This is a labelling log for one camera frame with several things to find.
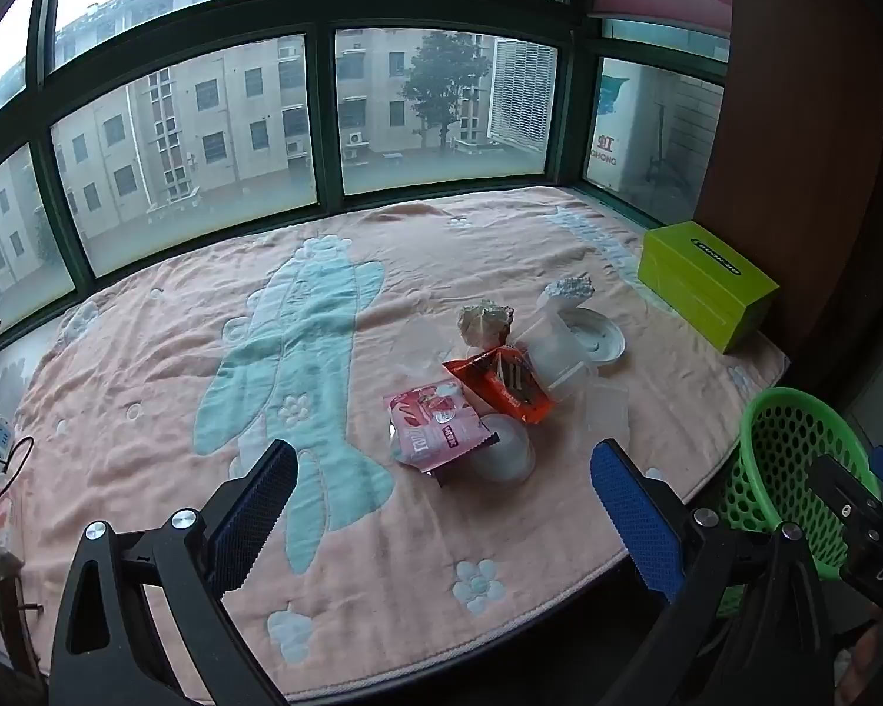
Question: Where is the small round plastic cup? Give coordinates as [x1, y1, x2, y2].
[471, 413, 537, 482]

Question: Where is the clear square plastic lid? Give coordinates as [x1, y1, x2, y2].
[585, 380, 630, 438]

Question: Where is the pink printed blanket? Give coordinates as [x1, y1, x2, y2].
[4, 187, 792, 703]

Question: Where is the green tissue box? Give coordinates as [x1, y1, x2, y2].
[636, 221, 781, 355]

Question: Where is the white round plastic lid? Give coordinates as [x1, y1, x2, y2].
[559, 307, 626, 369]

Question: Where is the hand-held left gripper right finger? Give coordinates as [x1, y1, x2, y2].
[590, 439, 840, 706]

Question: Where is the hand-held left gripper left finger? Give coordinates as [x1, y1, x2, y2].
[48, 439, 299, 706]

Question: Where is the green plastic mesh basket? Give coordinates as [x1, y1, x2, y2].
[717, 387, 883, 615]

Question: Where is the brown wooden cabinet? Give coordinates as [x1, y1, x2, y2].
[695, 0, 883, 413]

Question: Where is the pink snack packet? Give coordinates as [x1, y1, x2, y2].
[384, 377, 502, 473]

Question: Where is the clear plastic container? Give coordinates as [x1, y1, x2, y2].
[515, 312, 597, 413]

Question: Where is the black cable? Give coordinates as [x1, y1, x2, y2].
[0, 435, 36, 508]

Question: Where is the paper wrapper ball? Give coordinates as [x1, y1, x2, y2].
[456, 299, 516, 348]

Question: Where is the green window frame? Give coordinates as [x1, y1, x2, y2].
[0, 0, 733, 339]

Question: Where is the orange snack wrapper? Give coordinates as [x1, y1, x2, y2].
[441, 344, 555, 426]

